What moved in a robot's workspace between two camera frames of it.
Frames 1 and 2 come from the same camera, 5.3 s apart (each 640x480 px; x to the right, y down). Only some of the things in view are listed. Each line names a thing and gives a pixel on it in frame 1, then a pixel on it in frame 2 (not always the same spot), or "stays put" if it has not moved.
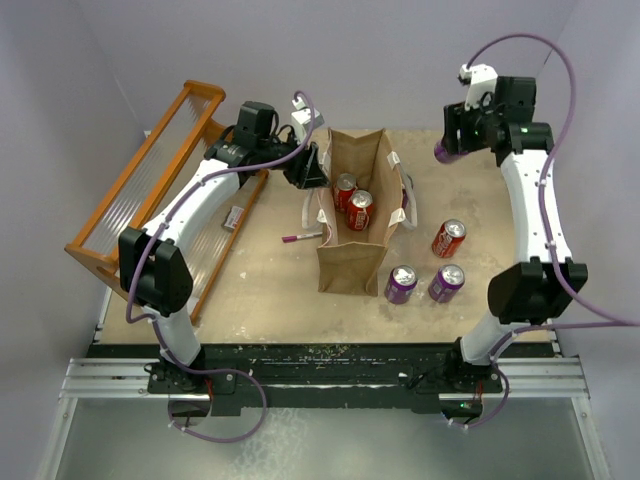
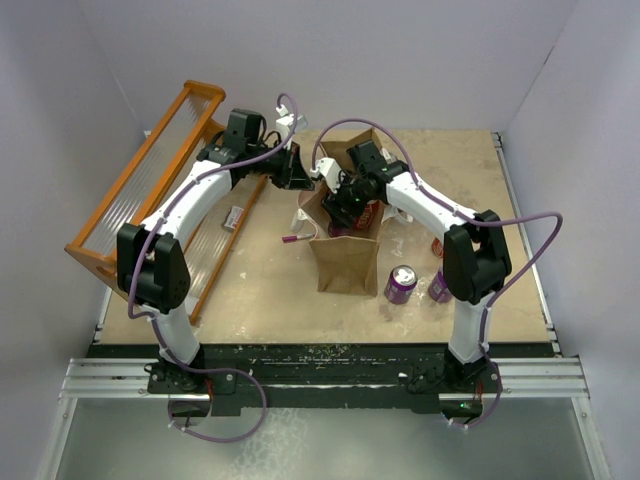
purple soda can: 443,156 -> 335,231
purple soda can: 446,283 stays put
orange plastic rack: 180,140 stays put
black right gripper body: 477,124 -> 351,196
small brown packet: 232,218 stays put
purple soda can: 400,284 stays put
